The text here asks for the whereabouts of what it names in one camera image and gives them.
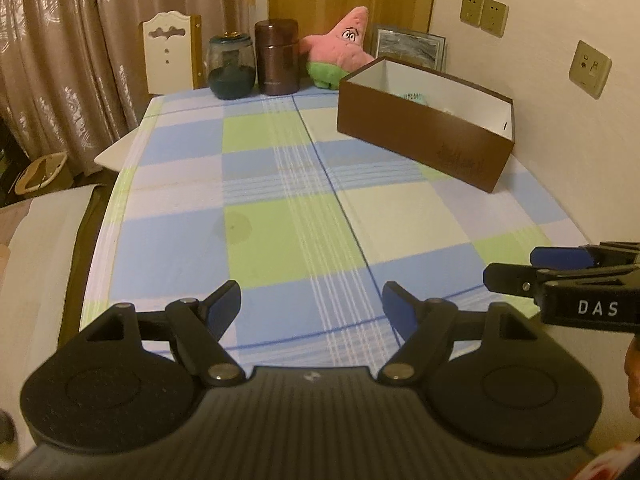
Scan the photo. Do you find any beige patterned curtain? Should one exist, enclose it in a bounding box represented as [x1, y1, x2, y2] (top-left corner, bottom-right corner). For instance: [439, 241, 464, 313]
[1, 0, 255, 174]

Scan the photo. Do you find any checked blue green tablecloth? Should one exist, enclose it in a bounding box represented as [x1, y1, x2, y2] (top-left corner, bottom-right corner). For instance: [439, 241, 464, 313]
[81, 88, 584, 369]

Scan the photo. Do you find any framed landscape picture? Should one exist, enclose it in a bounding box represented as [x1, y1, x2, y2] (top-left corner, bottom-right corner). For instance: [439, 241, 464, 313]
[372, 25, 446, 72]

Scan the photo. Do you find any brown metal canister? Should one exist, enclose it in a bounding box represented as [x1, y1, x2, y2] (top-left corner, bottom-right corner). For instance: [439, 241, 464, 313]
[254, 18, 299, 96]

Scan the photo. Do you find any pink starfish plush toy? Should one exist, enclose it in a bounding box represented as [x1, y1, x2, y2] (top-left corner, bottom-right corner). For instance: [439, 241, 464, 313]
[299, 6, 374, 90]

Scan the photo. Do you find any brown cardboard box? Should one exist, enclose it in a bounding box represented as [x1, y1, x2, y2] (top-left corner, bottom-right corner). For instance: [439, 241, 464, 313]
[336, 58, 515, 193]

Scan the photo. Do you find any person's right hand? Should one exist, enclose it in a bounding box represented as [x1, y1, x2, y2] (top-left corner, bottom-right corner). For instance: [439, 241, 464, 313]
[624, 336, 640, 418]

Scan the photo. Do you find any mint handheld fan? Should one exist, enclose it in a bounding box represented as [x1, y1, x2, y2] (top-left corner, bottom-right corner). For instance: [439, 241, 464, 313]
[401, 92, 428, 106]

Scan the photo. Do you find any dark green glass teapot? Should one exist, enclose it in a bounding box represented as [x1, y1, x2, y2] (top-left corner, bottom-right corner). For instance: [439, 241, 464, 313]
[206, 34, 256, 100]

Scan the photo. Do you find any wall socket plate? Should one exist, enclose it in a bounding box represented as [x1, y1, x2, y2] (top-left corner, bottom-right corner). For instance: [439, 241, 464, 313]
[568, 40, 613, 100]

